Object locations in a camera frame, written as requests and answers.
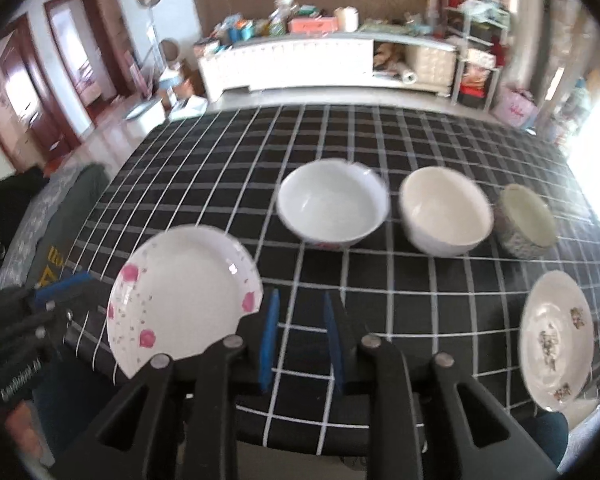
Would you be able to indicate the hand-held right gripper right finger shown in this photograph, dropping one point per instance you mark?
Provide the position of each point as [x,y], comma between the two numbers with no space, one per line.
[332,340]

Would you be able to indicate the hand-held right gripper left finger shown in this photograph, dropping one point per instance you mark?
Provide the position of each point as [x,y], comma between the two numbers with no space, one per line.
[269,340]

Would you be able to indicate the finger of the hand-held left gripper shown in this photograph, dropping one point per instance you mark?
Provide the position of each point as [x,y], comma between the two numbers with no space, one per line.
[35,327]
[62,285]

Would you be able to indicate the pink floral white plate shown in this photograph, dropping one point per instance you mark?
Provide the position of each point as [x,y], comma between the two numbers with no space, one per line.
[180,290]

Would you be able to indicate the white bowl with pink print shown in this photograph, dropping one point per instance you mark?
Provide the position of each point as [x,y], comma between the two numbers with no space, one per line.
[330,200]

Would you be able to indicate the plain cream bowl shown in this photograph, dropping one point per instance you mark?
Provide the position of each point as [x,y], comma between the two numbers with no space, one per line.
[442,210]

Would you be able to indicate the brown floral white plate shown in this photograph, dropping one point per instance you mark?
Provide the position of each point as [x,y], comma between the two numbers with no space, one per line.
[555,340]

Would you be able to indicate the small grey patterned bowl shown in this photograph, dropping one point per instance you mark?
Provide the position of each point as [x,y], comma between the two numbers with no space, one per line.
[525,220]

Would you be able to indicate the dark green printed cloth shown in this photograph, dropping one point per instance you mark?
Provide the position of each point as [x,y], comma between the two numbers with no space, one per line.
[75,225]

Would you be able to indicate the person's left leg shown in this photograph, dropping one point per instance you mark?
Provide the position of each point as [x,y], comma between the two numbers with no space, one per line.
[75,410]

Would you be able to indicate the person's leg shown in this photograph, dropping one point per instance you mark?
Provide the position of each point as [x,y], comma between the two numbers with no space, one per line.
[75,410]
[545,435]

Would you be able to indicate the grey patterned blanket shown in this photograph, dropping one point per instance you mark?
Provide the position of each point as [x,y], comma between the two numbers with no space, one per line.
[35,215]

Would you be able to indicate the white stool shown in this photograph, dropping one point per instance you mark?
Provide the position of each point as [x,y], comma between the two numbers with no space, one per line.
[145,115]

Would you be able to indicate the black white checked tablecloth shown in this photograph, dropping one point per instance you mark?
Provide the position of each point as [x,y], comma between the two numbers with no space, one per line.
[330,135]

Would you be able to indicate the person's right leg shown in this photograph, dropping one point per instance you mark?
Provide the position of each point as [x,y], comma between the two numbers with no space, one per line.
[545,435]

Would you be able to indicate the small round stand mirror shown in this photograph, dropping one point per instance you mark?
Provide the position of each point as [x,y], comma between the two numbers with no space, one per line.
[169,50]

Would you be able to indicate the white paper roll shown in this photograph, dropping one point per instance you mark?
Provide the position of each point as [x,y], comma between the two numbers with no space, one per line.
[407,77]

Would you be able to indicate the white low cabinet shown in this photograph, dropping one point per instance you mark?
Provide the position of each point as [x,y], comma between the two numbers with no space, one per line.
[290,60]

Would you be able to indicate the red lidded storage box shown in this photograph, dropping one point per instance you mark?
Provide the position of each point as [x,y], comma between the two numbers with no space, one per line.
[472,96]

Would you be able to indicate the woven drawer basket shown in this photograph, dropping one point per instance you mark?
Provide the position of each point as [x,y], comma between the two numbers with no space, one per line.
[430,66]

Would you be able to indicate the pink gift bag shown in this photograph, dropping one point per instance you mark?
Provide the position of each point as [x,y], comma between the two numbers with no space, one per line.
[516,106]

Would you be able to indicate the pink box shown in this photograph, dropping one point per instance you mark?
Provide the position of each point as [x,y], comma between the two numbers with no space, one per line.
[314,25]

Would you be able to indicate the white jar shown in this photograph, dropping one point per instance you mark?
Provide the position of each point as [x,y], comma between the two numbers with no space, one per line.
[350,19]

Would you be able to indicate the white shelf rack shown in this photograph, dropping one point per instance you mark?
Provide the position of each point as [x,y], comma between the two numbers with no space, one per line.
[480,35]

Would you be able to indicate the brown wooden door frame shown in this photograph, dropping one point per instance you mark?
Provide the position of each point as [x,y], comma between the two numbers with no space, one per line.
[87,45]
[35,95]

